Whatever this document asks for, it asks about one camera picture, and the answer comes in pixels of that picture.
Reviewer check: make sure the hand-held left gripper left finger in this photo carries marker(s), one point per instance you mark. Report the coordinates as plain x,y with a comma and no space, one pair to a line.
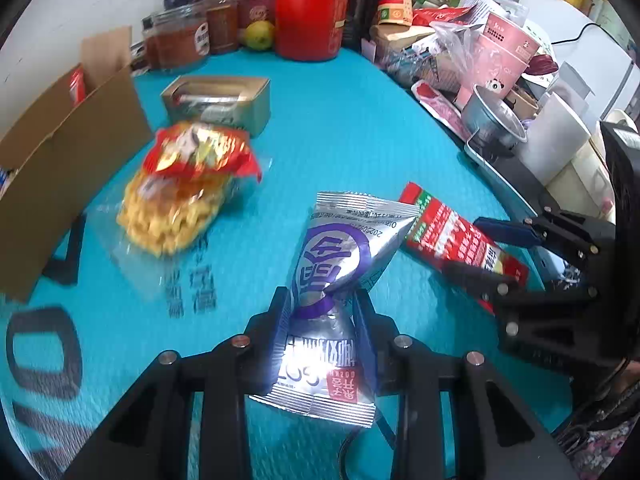
272,330

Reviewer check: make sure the clear packet of yellow crisps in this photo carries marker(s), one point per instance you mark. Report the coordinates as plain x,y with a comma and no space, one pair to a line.
165,215

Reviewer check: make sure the white tray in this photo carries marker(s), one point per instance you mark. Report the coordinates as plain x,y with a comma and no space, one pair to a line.
495,175

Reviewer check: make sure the red packet with green edge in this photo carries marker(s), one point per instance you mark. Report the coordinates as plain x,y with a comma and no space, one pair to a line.
450,230

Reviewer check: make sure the narrow jar of brown powder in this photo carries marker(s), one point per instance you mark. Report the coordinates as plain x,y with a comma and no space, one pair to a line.
222,25

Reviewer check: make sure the small gold window box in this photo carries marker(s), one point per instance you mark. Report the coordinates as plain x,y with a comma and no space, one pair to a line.
250,110

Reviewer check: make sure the person's floral clothing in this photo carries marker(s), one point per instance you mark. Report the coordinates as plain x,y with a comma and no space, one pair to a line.
605,440

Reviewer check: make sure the red yellow snack packet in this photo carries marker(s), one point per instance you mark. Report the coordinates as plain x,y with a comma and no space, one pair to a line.
200,152

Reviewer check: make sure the red pink flat pouch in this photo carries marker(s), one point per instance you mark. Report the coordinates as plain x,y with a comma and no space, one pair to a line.
440,107

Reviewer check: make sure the pink paper cup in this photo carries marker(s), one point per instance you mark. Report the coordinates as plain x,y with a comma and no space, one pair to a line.
495,55

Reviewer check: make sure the red snack packets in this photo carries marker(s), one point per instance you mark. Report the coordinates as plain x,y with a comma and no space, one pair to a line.
440,15

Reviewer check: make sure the cardboard box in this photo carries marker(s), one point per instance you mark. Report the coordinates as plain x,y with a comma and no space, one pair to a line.
60,170

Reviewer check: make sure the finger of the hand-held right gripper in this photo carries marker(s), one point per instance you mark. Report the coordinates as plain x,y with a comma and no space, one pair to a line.
480,280
500,230

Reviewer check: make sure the white paper roll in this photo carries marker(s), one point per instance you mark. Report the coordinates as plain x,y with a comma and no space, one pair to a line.
555,135

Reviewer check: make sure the red packet with yellow print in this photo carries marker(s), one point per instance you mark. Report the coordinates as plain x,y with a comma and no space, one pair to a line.
76,87

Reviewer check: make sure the white paper leaflet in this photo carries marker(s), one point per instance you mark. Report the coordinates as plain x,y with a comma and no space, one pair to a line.
492,2

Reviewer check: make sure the silver purple snack packet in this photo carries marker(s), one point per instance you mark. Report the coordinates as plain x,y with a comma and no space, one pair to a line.
330,255

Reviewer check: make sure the white appliance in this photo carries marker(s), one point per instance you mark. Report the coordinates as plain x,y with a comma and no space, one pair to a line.
600,65

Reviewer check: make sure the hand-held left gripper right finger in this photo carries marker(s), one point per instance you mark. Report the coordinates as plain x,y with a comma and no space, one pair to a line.
370,340

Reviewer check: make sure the dark red dried date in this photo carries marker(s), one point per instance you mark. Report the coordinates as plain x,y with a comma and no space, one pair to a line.
542,66

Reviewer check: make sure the wide jar of red powder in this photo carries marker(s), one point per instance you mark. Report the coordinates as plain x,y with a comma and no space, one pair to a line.
177,42

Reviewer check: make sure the red canister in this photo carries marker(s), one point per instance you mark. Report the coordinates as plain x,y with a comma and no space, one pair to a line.
310,15

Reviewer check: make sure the clear plastic bag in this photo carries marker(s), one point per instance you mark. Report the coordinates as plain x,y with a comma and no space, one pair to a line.
452,55

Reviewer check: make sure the metal bowl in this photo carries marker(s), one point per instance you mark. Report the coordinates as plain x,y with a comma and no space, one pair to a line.
492,115

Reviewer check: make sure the green fruit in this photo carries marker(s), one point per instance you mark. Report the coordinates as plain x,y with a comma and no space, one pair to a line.
259,35

